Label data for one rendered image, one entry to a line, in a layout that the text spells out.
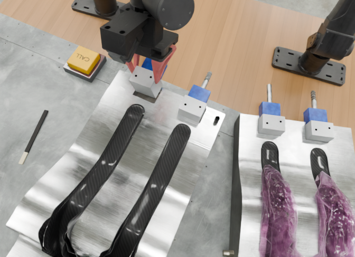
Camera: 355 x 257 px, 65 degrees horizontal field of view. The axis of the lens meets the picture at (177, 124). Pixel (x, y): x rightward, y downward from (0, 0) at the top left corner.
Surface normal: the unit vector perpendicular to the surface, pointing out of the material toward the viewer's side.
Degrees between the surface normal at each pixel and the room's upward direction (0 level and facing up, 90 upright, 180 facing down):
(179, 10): 73
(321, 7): 0
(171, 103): 0
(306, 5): 0
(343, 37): 60
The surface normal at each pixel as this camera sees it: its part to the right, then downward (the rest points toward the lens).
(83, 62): 0.05, -0.40
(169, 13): 0.48, 0.66
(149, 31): -0.41, 0.62
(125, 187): 0.21, -0.70
